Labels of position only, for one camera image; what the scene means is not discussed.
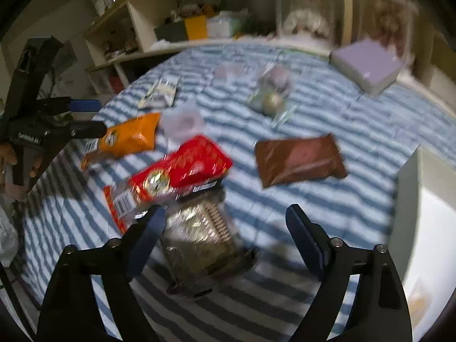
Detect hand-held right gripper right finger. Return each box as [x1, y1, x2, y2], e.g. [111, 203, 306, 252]
[285, 204, 414, 342]

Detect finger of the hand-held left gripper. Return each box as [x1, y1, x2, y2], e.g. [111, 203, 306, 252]
[36, 97, 103, 113]
[53, 119, 108, 140]

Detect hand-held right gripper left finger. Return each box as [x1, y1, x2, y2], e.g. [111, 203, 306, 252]
[37, 205, 168, 342]

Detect orange snack packet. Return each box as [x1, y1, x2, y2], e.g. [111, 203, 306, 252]
[81, 112, 162, 172]

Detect red snack packet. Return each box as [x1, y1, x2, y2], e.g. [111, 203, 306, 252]
[103, 135, 234, 234]

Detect white beige snack packet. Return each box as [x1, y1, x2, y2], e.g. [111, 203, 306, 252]
[138, 76, 180, 109]

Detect brown snack packet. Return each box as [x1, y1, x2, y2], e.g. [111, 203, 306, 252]
[254, 133, 349, 189]

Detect white cardboard box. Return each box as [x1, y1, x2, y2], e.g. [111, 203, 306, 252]
[395, 144, 456, 337]

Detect person's left hand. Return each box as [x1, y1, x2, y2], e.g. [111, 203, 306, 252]
[0, 142, 44, 186]

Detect wooden shelf unit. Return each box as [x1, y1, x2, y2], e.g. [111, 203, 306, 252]
[84, 0, 456, 95]

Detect dark green box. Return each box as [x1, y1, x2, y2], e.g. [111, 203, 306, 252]
[154, 21, 188, 42]

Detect white plastic bag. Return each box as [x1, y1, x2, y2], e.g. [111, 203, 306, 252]
[0, 207, 19, 268]

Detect blue striped blanket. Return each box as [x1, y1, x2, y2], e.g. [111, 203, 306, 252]
[21, 41, 456, 342]

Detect yellow box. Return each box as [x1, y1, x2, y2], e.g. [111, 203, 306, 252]
[183, 16, 208, 40]

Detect clear bag of round sweets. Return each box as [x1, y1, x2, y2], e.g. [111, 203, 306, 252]
[247, 62, 298, 129]

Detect pale green white box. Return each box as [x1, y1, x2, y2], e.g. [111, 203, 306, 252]
[207, 12, 248, 39]

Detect purple box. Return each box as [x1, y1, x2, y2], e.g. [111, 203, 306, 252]
[328, 38, 407, 97]

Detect clear plastic jar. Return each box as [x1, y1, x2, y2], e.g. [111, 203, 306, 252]
[276, 0, 344, 41]

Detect clear plastic storage container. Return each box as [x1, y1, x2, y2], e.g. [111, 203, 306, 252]
[360, 0, 419, 56]

